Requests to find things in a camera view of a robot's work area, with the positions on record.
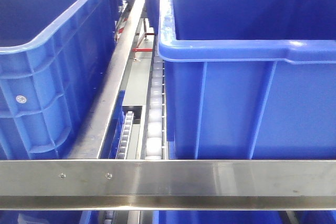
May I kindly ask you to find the lower roller track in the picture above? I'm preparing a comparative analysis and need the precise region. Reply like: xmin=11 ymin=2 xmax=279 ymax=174
xmin=116 ymin=111 xmax=134 ymax=159

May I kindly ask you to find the white roller conveyor track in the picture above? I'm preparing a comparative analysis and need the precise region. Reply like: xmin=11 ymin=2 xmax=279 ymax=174
xmin=145 ymin=56 xmax=164 ymax=160

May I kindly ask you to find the blue crate upper middle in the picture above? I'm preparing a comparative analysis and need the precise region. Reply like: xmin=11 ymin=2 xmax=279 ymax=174
xmin=158 ymin=0 xmax=335 ymax=159

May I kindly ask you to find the stainless steel shelf rail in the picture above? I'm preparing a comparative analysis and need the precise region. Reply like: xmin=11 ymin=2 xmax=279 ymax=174
xmin=1 ymin=159 xmax=335 ymax=210

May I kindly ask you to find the blue crate upper left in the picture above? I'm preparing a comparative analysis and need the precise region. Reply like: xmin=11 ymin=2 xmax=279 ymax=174
xmin=1 ymin=0 xmax=114 ymax=159

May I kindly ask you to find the blue crate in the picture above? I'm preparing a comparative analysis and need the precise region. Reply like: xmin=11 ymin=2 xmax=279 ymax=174
xmin=158 ymin=0 xmax=335 ymax=159
xmin=1 ymin=0 xmax=114 ymax=159

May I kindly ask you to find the steel divider rail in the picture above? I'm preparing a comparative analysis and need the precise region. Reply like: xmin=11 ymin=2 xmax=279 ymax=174
xmin=68 ymin=0 xmax=144 ymax=159

